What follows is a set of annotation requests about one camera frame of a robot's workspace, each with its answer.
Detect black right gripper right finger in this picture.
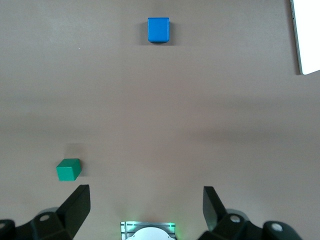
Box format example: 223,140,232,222
197,186,303,240

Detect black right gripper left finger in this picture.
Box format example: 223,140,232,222
0,184,91,240

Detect blue wooden block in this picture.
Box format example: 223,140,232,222
146,16,170,44

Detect green wooden block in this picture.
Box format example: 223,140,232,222
55,158,82,182

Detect brown table cover sheet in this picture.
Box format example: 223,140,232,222
0,0,320,240

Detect white flat board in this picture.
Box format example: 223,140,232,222
289,0,320,76

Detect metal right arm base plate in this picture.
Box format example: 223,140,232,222
120,221,176,240

